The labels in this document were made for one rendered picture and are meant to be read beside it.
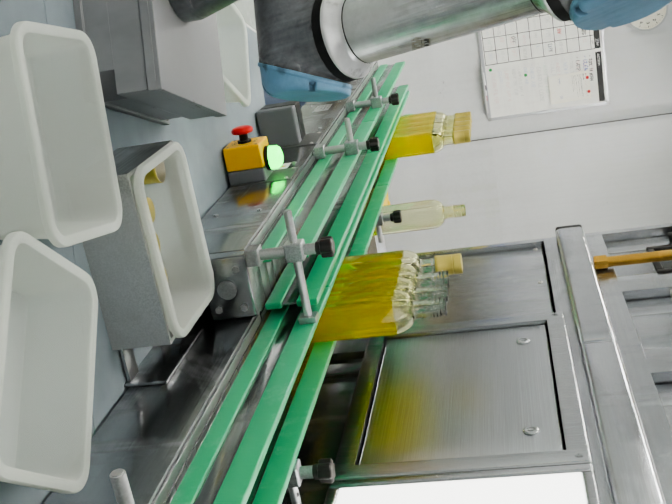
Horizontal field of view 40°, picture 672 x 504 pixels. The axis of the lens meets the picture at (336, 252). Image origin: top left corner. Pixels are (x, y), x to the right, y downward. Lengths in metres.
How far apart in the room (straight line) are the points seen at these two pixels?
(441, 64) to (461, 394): 5.94
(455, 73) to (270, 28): 6.10
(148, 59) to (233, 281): 0.34
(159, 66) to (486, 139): 6.28
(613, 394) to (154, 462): 0.68
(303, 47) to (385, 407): 0.56
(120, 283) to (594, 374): 0.71
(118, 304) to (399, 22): 0.48
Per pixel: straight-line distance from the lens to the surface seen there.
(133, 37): 1.22
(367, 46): 1.15
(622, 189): 7.56
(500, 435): 1.32
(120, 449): 1.09
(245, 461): 1.03
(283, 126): 1.96
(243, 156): 1.70
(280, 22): 1.20
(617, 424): 1.33
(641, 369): 1.51
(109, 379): 1.20
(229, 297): 1.34
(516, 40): 7.23
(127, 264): 1.15
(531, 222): 7.57
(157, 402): 1.17
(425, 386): 1.47
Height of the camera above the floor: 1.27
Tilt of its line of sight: 11 degrees down
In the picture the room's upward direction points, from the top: 83 degrees clockwise
